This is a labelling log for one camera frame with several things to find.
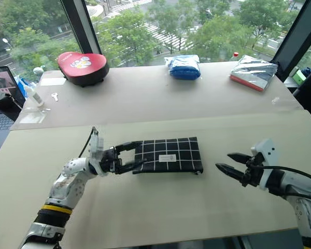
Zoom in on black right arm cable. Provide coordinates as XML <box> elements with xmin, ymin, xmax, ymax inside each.
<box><xmin>250</xmin><ymin>164</ymin><xmax>311</xmax><ymax>204</ymax></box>

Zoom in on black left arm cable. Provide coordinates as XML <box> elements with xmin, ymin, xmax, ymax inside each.
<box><xmin>78</xmin><ymin>126</ymin><xmax>100</xmax><ymax>159</ymax></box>

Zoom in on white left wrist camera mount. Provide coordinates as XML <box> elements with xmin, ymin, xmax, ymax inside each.
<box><xmin>89</xmin><ymin>133</ymin><xmax>106</xmax><ymax>162</ymax></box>

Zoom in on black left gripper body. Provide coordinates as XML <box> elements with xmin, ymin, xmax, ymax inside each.
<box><xmin>99</xmin><ymin>147</ymin><xmax>120</xmax><ymax>175</ymax></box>

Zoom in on green box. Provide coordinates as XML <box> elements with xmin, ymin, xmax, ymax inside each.
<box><xmin>292</xmin><ymin>67</ymin><xmax>307</xmax><ymax>84</ymax></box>

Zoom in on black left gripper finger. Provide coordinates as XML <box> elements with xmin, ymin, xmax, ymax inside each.
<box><xmin>115</xmin><ymin>158</ymin><xmax>148</xmax><ymax>175</ymax></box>
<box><xmin>115</xmin><ymin>141</ymin><xmax>144</xmax><ymax>154</ymax></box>

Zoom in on laptop computer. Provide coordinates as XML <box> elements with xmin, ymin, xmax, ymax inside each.
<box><xmin>0</xmin><ymin>65</ymin><xmax>26</xmax><ymax>151</ymax></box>

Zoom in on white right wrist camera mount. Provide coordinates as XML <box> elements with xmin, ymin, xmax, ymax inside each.
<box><xmin>250</xmin><ymin>139</ymin><xmax>279</xmax><ymax>191</ymax></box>

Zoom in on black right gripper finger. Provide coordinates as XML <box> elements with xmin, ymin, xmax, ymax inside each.
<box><xmin>227</xmin><ymin>153</ymin><xmax>252</xmax><ymax>165</ymax></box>
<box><xmin>215</xmin><ymin>163</ymin><xmax>247</xmax><ymax>184</ymax></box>

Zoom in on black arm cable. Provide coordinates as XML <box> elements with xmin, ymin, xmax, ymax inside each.
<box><xmin>78</xmin><ymin>126</ymin><xmax>100</xmax><ymax>159</ymax></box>
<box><xmin>250</xmin><ymin>164</ymin><xmax>311</xmax><ymax>204</ymax></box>

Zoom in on black grid-pattern pouch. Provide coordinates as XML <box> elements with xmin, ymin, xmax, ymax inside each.
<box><xmin>132</xmin><ymin>136</ymin><xmax>204</xmax><ymax>175</ymax></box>

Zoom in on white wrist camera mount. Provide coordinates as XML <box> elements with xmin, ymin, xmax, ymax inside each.
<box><xmin>250</xmin><ymin>139</ymin><xmax>279</xmax><ymax>191</ymax></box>
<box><xmin>89</xmin><ymin>133</ymin><xmax>106</xmax><ymax>162</ymax></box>

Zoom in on blue packet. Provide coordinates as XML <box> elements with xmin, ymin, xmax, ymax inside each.
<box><xmin>164</xmin><ymin>54</ymin><xmax>202</xmax><ymax>80</ymax></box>

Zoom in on black chair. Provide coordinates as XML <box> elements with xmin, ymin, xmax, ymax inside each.
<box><xmin>292</xmin><ymin>69</ymin><xmax>311</xmax><ymax>116</ymax></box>

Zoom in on grey red plastic-wrapped package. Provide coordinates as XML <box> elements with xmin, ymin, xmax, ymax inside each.
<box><xmin>230</xmin><ymin>54</ymin><xmax>279</xmax><ymax>92</ymax></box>

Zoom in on white glue bottle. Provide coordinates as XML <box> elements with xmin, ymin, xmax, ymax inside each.
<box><xmin>24</xmin><ymin>85</ymin><xmax>45</xmax><ymax>107</ymax></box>

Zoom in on dark window frame post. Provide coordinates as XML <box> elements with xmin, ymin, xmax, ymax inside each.
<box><xmin>60</xmin><ymin>0</ymin><xmax>102</xmax><ymax>56</ymax></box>
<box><xmin>272</xmin><ymin>0</ymin><xmax>311</xmax><ymax>81</ymax></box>

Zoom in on red heart-shaped box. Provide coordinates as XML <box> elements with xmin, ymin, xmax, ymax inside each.
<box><xmin>57</xmin><ymin>51</ymin><xmax>110</xmax><ymax>88</ymax></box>

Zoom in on clear plastic sheet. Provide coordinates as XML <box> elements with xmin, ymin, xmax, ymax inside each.
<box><xmin>19</xmin><ymin>108</ymin><xmax>51</xmax><ymax>125</ymax></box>

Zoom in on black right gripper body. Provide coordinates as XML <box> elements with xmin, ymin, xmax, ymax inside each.
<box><xmin>239</xmin><ymin>153</ymin><xmax>265</xmax><ymax>187</ymax></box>

